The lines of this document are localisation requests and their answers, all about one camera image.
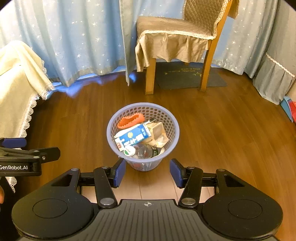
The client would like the blue white milk carton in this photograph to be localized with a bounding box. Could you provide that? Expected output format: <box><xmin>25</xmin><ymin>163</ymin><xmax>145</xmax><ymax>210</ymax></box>
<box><xmin>114</xmin><ymin>123</ymin><xmax>151</xmax><ymax>151</ymax></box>

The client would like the clear plastic water bottle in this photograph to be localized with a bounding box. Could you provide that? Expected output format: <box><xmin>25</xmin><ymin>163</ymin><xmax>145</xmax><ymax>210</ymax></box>
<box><xmin>123</xmin><ymin>143</ymin><xmax>162</xmax><ymax>159</ymax></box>

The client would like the beige snack wrapper bag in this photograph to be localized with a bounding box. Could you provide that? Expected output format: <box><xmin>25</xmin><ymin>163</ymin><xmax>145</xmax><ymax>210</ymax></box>
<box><xmin>143</xmin><ymin>122</ymin><xmax>169</xmax><ymax>148</ymax></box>

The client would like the lavender plastic mesh wastebasket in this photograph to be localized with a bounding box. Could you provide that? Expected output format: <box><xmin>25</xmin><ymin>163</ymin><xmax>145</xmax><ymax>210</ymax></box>
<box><xmin>106</xmin><ymin>102</ymin><xmax>180</xmax><ymax>172</ymax></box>

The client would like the orange foam fruit net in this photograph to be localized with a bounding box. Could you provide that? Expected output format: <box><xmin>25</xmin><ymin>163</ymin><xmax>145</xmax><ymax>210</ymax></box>
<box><xmin>117</xmin><ymin>113</ymin><xmax>145</xmax><ymax>130</ymax></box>

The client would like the cream lace bed cover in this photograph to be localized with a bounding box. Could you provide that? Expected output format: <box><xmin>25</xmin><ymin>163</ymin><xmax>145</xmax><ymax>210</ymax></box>
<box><xmin>0</xmin><ymin>40</ymin><xmax>55</xmax><ymax>193</ymax></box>

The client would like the dark floor mat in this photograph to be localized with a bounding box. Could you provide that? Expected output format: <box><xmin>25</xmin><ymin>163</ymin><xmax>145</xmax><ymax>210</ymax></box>
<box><xmin>155</xmin><ymin>61</ymin><xmax>228</xmax><ymax>90</ymax></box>

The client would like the blue dustpan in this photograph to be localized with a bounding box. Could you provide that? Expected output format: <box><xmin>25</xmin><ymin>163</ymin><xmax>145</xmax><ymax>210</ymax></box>
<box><xmin>280</xmin><ymin>96</ymin><xmax>295</xmax><ymax>123</ymax></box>

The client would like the grey pleated curtain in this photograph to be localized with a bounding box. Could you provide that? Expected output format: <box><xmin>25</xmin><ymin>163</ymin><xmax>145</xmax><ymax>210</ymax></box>
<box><xmin>253</xmin><ymin>1</ymin><xmax>295</xmax><ymax>104</ymax></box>

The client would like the light blue star curtain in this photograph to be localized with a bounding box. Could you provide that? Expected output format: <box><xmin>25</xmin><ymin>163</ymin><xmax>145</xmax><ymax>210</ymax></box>
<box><xmin>1</xmin><ymin>1</ymin><xmax>278</xmax><ymax>86</ymax></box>

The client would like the wooden chair with tan cover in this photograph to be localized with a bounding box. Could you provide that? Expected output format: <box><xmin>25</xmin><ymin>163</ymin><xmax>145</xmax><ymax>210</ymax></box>
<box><xmin>135</xmin><ymin>0</ymin><xmax>239</xmax><ymax>95</ymax></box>

